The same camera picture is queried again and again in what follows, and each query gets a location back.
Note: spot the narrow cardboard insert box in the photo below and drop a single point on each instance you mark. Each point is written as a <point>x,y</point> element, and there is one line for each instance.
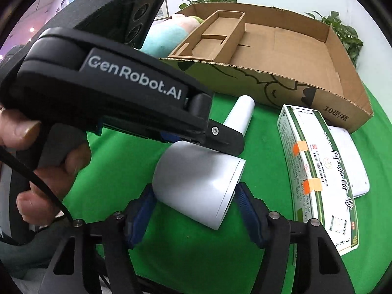
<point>215,40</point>

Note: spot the pink pig plush toy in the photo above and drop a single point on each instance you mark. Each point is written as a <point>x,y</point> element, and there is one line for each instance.
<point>165,36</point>

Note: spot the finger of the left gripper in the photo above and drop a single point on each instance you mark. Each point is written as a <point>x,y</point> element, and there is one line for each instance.
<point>223,139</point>

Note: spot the green white medicine box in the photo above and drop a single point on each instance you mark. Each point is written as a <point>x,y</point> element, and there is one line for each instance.
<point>320,185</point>

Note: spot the person's left hand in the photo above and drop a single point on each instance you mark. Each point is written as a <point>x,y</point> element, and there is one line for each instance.
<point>19,133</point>

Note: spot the left potted plant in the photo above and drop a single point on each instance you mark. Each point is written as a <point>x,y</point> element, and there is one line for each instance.
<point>187,3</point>

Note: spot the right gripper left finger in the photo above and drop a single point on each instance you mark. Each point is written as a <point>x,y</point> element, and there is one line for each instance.
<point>85,249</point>

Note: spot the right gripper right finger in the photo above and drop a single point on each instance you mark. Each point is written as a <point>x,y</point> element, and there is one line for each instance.
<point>319,267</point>

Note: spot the white lint roller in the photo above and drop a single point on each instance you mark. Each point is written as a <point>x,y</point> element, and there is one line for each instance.
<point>197,182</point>

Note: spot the large cardboard tray box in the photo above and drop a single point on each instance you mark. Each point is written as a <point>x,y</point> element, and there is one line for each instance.
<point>285,58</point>

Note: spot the right potted plant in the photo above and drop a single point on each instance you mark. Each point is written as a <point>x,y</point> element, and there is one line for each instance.
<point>346,34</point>

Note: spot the potted plant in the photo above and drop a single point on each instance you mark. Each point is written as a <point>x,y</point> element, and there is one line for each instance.
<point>346,34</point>
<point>187,3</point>

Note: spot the white plastic case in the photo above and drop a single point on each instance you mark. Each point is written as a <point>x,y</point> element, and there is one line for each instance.
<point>353,163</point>

